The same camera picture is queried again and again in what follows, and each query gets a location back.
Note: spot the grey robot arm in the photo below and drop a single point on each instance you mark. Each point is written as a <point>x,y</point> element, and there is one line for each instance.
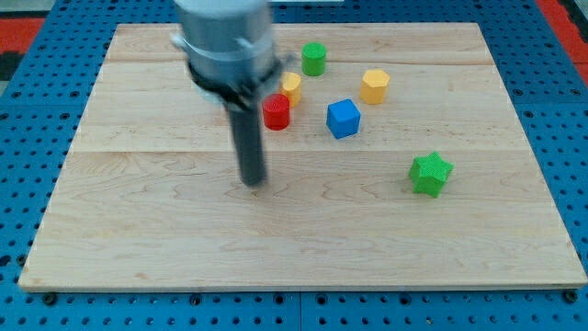
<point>230,48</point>

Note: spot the blue cube block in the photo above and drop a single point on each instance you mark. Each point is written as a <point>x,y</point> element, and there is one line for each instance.
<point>343,118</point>

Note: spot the yellow hexagon block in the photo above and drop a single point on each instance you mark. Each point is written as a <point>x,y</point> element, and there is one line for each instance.
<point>374,86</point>

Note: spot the red cylinder block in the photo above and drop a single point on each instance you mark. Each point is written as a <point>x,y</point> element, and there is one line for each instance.
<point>276,112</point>

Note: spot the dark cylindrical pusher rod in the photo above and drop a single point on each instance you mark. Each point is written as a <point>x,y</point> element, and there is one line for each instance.
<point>248,145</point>

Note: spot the yellow cylinder block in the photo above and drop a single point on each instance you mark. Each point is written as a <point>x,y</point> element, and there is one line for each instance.
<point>290,87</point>

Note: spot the light wooden board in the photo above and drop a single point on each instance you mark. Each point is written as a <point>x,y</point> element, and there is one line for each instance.
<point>149,198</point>

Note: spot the green cylinder block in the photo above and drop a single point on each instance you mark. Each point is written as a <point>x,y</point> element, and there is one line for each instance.
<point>313,58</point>

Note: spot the green star block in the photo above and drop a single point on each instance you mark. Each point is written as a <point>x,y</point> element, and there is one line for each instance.
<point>429,174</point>

